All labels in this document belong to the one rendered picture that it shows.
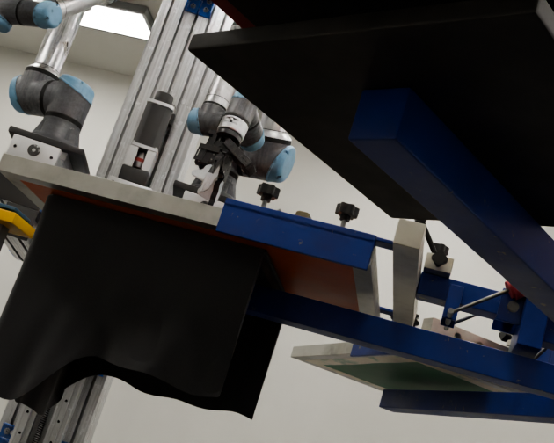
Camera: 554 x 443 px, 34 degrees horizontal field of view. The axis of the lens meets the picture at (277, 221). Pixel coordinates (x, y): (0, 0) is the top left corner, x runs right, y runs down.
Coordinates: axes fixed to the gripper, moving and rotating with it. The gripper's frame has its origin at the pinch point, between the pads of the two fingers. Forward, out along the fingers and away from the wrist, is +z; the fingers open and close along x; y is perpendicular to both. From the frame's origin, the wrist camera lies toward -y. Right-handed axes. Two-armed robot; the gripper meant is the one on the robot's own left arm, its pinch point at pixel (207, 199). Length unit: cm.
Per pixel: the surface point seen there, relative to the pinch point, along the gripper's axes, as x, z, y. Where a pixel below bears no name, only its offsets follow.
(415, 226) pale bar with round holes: 50, 21, -59
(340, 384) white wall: -349, -83, 4
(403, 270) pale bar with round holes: 33, 22, -57
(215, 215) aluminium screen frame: 45, 27, -21
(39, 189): 39, 29, 20
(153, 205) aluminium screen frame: 46, 29, -8
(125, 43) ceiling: -258, -235, 203
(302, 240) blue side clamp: 46, 27, -39
